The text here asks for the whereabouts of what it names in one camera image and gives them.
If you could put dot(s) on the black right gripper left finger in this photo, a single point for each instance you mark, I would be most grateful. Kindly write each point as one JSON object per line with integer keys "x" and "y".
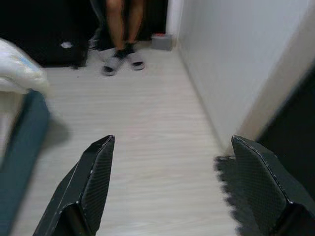
{"x": 86, "y": 191}

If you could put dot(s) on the grey box red top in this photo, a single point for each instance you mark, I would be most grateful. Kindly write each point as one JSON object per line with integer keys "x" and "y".
{"x": 162, "y": 43}

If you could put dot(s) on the black door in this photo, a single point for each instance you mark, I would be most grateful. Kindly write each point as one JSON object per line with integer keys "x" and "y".
{"x": 295, "y": 137}

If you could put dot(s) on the cream cartoon print blanket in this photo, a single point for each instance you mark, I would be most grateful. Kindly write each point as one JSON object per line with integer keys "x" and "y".
{"x": 17, "y": 68}

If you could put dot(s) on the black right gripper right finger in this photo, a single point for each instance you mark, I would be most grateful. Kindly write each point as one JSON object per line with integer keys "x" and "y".
{"x": 263, "y": 191}

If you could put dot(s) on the dark foam floor mat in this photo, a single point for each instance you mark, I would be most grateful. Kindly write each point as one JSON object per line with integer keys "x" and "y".
{"x": 226, "y": 196}

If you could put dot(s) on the black cabinet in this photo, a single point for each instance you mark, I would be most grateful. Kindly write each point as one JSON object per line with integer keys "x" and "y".
{"x": 37, "y": 29}

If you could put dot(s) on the teal padded bed frame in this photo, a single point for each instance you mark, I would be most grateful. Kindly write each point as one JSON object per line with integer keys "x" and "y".
{"x": 22, "y": 147}

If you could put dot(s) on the bare person leg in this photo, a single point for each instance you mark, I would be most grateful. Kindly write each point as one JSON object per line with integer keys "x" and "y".
{"x": 135, "y": 22}
{"x": 115, "y": 24}

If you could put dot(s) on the grey slipper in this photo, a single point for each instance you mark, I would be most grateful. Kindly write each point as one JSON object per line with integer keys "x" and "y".
{"x": 114, "y": 64}
{"x": 137, "y": 62}

